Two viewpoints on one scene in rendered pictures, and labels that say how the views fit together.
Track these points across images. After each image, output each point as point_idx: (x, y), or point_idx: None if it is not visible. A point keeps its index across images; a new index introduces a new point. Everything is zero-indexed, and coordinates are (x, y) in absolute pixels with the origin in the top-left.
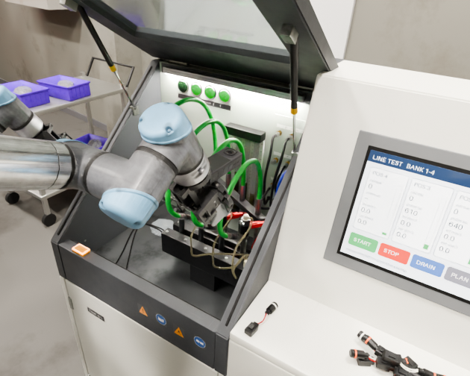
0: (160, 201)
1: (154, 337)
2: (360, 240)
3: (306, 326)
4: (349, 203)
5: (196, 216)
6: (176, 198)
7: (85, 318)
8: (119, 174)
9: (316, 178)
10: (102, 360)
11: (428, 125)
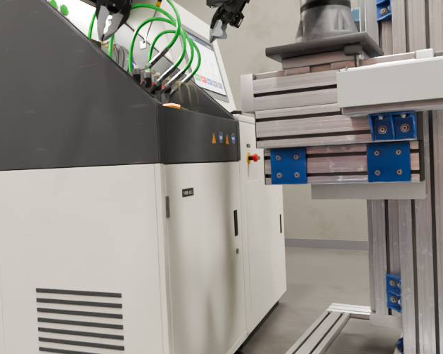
0: None
1: (219, 166)
2: (197, 76)
3: None
4: (187, 57)
5: (237, 22)
6: (240, 7)
7: (178, 218)
8: None
9: (175, 46)
10: (189, 285)
11: (184, 18)
